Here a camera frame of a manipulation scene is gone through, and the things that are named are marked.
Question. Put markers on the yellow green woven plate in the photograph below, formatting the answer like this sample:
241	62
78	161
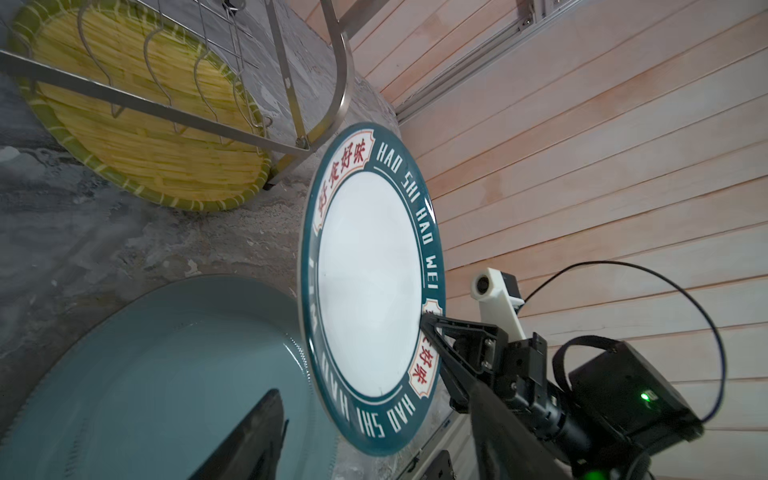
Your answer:
126	45

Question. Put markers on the white plate dark lettered rim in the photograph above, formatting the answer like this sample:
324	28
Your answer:
370	265

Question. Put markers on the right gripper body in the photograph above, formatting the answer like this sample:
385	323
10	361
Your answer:
519	378

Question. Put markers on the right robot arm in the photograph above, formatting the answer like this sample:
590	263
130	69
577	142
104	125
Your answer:
596	410

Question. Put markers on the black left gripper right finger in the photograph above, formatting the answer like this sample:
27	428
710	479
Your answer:
505	449

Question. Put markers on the grey blue round plate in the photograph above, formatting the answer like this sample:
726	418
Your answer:
155	389

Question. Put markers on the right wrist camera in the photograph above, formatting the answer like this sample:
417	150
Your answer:
499	299

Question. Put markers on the stainless steel dish rack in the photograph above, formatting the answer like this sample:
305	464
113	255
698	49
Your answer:
221	26

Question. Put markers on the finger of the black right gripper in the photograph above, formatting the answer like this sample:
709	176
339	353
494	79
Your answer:
458	362
489	340

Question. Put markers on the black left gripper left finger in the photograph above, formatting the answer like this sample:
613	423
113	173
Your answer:
246	444

